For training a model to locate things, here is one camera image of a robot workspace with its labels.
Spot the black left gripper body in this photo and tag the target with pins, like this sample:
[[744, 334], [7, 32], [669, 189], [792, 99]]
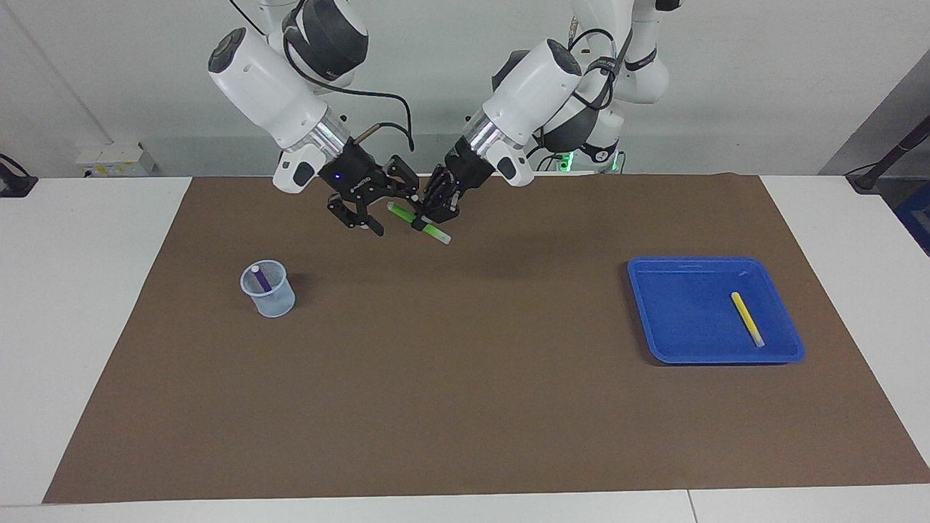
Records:
[[468, 171]]

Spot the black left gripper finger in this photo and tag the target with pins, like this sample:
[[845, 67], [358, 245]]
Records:
[[434, 189], [445, 211]]

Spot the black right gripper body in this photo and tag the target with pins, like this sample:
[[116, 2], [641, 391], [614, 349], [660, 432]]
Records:
[[356, 178]]

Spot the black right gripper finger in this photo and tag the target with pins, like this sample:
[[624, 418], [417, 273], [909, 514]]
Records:
[[352, 212], [403, 178]]

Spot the green marker pen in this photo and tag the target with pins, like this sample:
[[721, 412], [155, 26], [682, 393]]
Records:
[[438, 233]]

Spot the purple marker pen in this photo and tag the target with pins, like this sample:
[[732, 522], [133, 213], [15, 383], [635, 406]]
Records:
[[261, 282]]

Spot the yellow marker pen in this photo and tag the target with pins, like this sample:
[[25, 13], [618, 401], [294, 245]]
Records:
[[747, 319]]

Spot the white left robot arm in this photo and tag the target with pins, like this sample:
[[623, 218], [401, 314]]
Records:
[[530, 87]]

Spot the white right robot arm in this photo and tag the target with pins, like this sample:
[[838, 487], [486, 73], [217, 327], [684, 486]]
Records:
[[269, 87]]

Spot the translucent plastic cup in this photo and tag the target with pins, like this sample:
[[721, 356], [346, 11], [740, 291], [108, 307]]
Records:
[[272, 305]]

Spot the brown table mat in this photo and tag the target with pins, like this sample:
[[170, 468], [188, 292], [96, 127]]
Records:
[[465, 399]]

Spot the blue plastic tray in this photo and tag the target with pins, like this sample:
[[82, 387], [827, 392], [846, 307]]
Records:
[[676, 319]]

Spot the black stand base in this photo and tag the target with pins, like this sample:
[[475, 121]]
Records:
[[14, 185]]

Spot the black slanted stand pole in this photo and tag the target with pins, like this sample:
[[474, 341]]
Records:
[[890, 156]]

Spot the blue box edge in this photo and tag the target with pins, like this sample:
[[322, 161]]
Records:
[[917, 218]]

